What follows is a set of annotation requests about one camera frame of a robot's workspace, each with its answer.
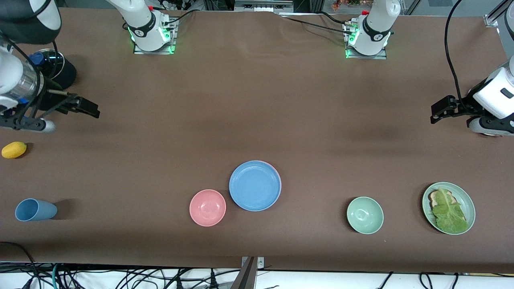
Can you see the yellow lemon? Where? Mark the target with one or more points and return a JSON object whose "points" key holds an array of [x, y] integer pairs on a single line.
{"points": [[14, 150]]}

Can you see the green plate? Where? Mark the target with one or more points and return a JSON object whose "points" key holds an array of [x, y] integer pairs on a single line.
{"points": [[470, 208]]}

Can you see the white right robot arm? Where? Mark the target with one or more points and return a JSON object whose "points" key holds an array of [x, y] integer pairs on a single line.
{"points": [[138, 20]]}

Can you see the metal table bracket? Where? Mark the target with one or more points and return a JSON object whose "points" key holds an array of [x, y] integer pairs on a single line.
{"points": [[261, 261]]}

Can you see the grey metal rail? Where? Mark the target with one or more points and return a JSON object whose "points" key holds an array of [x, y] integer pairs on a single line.
{"points": [[263, 6]]}

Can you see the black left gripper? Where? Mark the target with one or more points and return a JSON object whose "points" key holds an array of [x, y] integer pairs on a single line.
{"points": [[463, 105]]}

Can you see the pink plate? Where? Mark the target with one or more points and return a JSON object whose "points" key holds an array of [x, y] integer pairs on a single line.
{"points": [[280, 182]]}

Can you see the small green bowl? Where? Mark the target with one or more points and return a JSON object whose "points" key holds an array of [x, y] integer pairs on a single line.
{"points": [[365, 215]]}

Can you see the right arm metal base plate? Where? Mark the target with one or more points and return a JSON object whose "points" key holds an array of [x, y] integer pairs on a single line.
{"points": [[154, 51]]}

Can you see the blue cup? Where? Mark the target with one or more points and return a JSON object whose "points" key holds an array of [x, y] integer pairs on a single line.
{"points": [[36, 210]]}

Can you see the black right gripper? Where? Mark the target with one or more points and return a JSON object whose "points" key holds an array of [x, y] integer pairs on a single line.
{"points": [[48, 100]]}

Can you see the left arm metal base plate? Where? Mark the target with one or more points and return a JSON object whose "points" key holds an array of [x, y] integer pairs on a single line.
{"points": [[365, 57]]}

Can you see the small pink bowl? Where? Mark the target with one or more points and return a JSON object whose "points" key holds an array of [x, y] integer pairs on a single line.
{"points": [[207, 208]]}

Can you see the blue plate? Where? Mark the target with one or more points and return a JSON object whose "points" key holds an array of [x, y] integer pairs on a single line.
{"points": [[254, 186]]}

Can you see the dark table post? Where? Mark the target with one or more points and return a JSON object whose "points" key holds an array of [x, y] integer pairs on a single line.
{"points": [[245, 277]]}

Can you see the green lettuce leaf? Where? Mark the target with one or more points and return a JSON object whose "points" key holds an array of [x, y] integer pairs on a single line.
{"points": [[449, 212]]}

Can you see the black pot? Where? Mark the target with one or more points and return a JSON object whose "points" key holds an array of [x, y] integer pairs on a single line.
{"points": [[69, 74]]}

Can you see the orange flower decoration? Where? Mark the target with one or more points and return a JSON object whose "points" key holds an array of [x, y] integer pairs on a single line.
{"points": [[349, 4]]}

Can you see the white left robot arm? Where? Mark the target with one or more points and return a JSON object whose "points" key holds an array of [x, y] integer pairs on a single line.
{"points": [[496, 94]]}

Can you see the aluminium frame profile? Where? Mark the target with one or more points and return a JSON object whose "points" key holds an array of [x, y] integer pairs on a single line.
{"points": [[496, 16]]}

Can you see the bread slice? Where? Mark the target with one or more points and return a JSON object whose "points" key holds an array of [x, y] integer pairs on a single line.
{"points": [[433, 197]]}

